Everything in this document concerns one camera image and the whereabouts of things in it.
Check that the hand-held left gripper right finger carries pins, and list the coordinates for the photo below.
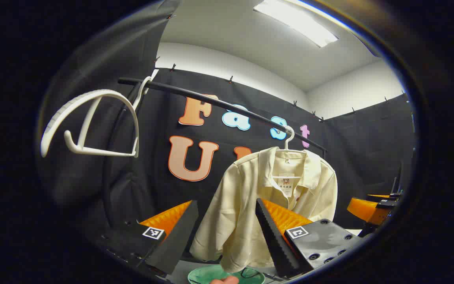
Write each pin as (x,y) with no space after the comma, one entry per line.
(274,244)

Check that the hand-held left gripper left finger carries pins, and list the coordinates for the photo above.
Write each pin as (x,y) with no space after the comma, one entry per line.
(179,236)

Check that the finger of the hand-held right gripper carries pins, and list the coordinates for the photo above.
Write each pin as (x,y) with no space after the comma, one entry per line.
(380,195)
(369,211)

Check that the green laundry hamper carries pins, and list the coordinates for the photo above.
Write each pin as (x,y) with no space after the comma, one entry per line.
(207,274)

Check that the cream collared shirt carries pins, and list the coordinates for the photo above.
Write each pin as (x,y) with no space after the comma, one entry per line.
(231,205)

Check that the white plastic clothes hanger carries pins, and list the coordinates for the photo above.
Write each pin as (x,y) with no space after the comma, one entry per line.
(286,145)

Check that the white ribbed empty hanger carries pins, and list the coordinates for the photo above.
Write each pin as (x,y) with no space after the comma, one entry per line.
(97,93)

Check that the black backdrop cloth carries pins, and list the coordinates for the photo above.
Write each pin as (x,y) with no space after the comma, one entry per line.
(361,157)

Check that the row of small backdrop clips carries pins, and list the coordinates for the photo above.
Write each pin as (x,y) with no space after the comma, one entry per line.
(231,79)

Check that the ceiling light panel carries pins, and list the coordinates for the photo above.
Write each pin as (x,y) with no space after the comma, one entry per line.
(302,23)

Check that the black clothes rail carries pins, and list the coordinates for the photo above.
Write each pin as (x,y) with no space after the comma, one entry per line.
(179,91)

